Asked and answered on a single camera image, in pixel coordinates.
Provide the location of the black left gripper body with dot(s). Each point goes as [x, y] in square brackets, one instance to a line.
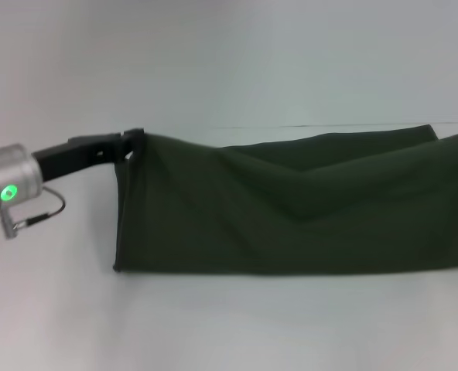
[74, 154]

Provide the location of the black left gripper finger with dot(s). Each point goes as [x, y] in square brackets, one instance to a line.
[134, 139]
[122, 159]

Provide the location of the dark green t-shirt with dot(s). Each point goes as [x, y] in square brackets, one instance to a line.
[291, 212]

